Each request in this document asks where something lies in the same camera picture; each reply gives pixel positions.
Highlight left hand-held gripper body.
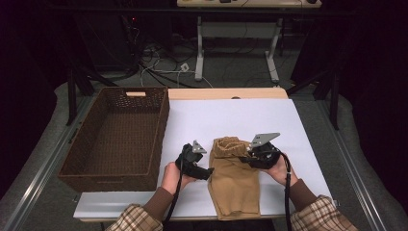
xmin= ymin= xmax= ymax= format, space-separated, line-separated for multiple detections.
xmin=175 ymin=140 xmax=208 ymax=176

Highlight tan pants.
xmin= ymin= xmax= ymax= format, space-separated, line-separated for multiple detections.
xmin=207 ymin=136 xmax=262 ymax=221

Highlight right hand-held gripper black cable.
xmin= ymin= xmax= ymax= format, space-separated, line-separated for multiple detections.
xmin=282 ymin=152 xmax=293 ymax=231

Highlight person's left hand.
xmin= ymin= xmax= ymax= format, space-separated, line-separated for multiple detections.
xmin=161 ymin=162 xmax=196 ymax=195

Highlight aluminium rail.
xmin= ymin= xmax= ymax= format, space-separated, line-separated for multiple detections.
xmin=316 ymin=99 xmax=391 ymax=231
xmin=0 ymin=95 xmax=94 ymax=231

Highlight white-legged desk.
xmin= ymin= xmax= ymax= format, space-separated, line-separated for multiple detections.
xmin=176 ymin=0 xmax=322 ymax=83

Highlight black metal stand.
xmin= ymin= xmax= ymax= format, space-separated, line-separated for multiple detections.
xmin=286 ymin=68 xmax=341 ymax=131
xmin=65 ymin=61 xmax=118 ymax=127

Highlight black horizontal bar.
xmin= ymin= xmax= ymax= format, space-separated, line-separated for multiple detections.
xmin=47 ymin=8 xmax=357 ymax=17

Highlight brown woven basket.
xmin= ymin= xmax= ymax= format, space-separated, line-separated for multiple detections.
xmin=57 ymin=86 xmax=171 ymax=193

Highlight black floor cable bundle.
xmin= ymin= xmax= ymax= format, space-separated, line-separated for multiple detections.
xmin=119 ymin=13 xmax=213 ymax=90

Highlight hand-held gripper black cable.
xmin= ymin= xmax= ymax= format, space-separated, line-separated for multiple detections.
xmin=282 ymin=152 xmax=293 ymax=231
xmin=163 ymin=150 xmax=187 ymax=227

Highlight white floor cable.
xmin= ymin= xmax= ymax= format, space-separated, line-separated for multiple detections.
xmin=140 ymin=51 xmax=215 ymax=90

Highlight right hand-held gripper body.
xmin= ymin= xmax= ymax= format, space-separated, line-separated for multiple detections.
xmin=249 ymin=132 xmax=283 ymax=169

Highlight left hand-held gripper black cable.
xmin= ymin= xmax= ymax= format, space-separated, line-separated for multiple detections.
xmin=163 ymin=150 xmax=187 ymax=227

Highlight person's right hand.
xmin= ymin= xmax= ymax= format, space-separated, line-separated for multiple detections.
xmin=263 ymin=154 xmax=299 ymax=188

